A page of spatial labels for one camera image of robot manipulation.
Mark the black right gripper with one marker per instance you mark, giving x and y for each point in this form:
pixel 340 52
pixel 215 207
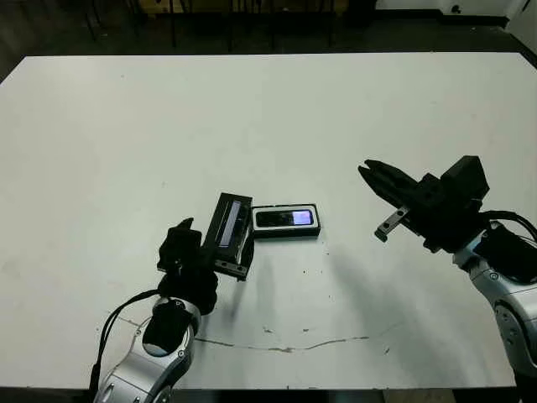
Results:
pixel 440 218

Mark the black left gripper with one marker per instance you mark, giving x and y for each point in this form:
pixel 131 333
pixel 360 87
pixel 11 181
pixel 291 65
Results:
pixel 189 289

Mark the black box lid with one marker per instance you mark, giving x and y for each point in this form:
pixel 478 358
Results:
pixel 214 226

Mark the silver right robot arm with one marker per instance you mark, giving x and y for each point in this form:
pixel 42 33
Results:
pixel 516 310

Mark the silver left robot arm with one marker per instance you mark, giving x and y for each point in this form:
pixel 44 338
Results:
pixel 138 369

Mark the black box base white inlay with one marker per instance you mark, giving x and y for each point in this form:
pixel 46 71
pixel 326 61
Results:
pixel 285 233

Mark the black mesh office chair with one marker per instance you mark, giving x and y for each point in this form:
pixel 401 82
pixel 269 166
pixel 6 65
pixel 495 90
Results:
pixel 173 25

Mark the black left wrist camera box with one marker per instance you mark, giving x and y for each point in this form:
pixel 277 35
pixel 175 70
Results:
pixel 178 252

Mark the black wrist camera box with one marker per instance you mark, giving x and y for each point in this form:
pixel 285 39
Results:
pixel 178 252
pixel 465 178

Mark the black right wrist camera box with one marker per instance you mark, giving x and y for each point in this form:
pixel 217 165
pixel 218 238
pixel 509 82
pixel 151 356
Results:
pixel 465 178

